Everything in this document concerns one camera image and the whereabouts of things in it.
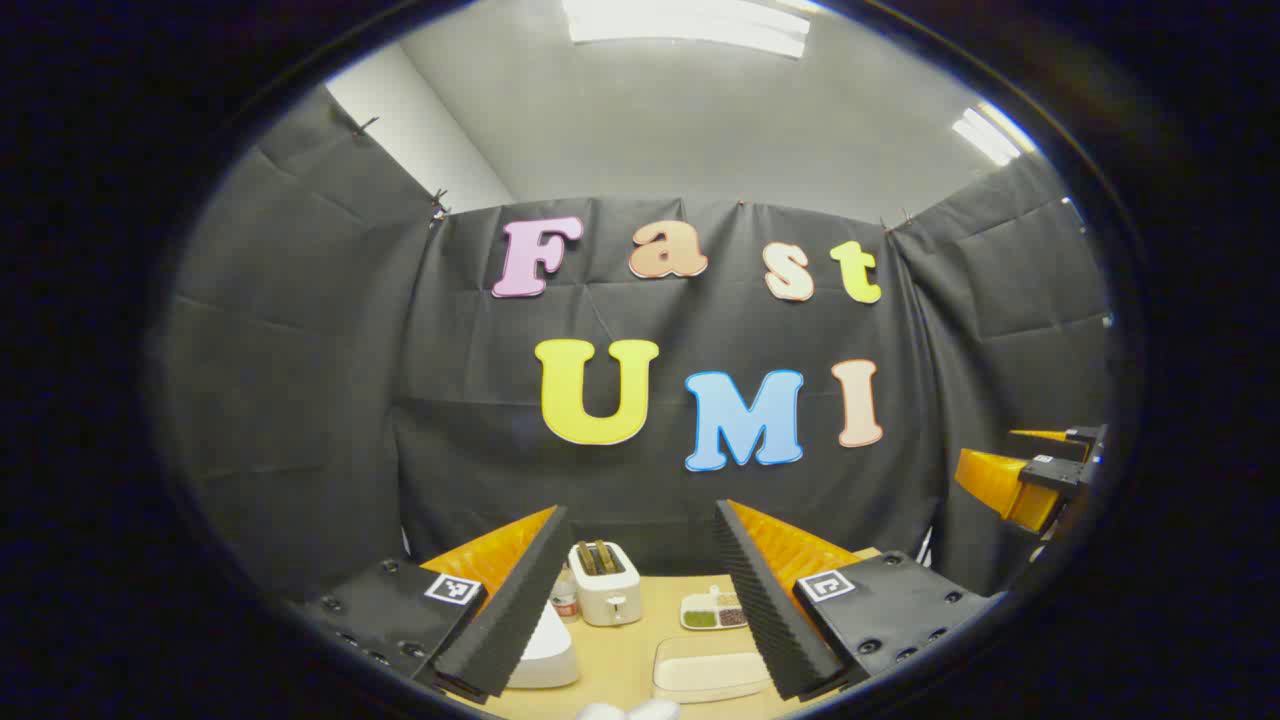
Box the white toaster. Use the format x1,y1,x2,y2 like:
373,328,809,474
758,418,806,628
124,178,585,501
568,540,643,628

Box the white rice cooker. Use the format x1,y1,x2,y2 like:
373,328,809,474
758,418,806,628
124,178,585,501
505,600,581,691

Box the long ceiling light panel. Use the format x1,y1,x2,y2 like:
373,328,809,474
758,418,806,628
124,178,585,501
562,0,811,59

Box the cream rectangular tray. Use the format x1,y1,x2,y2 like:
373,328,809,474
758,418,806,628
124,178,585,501
652,636,773,704

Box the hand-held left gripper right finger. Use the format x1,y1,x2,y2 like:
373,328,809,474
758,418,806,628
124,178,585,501
712,498,1006,703

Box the white divided grain dish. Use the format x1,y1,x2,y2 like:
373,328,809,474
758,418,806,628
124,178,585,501
680,585,749,631

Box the black backdrop cloth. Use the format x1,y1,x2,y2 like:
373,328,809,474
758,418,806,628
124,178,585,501
160,85,1116,601

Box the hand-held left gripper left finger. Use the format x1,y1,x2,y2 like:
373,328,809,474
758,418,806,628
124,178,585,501
285,505,573,706

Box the clear bottle with red label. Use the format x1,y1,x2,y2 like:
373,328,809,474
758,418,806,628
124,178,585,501
550,562,581,623

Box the small ceiling light panel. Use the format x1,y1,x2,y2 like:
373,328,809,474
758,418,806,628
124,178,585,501
950,100,1041,166

